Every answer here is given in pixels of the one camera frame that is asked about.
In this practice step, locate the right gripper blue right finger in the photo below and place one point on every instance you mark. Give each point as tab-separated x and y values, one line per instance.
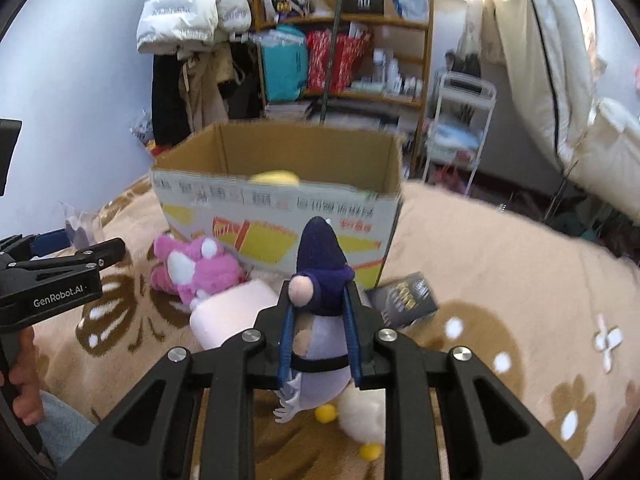
351	301

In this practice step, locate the open cardboard box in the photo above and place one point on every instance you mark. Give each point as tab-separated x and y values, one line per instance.
349	177

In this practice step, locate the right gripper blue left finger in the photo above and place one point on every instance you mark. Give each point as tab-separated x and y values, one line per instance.
286	345

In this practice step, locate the black Face tissue pack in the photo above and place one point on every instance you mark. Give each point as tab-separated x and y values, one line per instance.
404	301

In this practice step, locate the white puffer jacket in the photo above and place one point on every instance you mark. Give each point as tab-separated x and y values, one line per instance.
182	27

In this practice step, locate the yellow dog plush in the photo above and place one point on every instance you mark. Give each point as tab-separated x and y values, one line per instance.
276	177

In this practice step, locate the wooden shelf unit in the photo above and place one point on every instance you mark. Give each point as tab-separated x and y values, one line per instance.
336	24

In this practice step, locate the person's left hand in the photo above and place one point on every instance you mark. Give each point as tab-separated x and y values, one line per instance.
28	405

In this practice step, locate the white fluffy penguin plush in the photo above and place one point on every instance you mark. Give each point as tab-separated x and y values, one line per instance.
361	415

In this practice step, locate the white rolling cart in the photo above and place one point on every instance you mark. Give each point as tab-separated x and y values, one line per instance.
457	134

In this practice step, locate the red patterned gift bag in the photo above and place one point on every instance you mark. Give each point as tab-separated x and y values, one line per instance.
347	54

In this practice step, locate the cream reclining chair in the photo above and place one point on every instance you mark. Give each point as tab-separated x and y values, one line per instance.
592	141

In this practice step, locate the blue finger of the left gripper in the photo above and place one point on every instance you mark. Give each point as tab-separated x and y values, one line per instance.
105	254
47	243

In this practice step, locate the purple hooded gnome plush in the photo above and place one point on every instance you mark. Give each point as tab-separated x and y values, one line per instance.
319	368

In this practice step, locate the teal bag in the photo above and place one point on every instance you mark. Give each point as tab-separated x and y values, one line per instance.
284	63

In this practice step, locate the pink cat paw plush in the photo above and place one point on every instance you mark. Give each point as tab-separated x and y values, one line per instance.
193	271

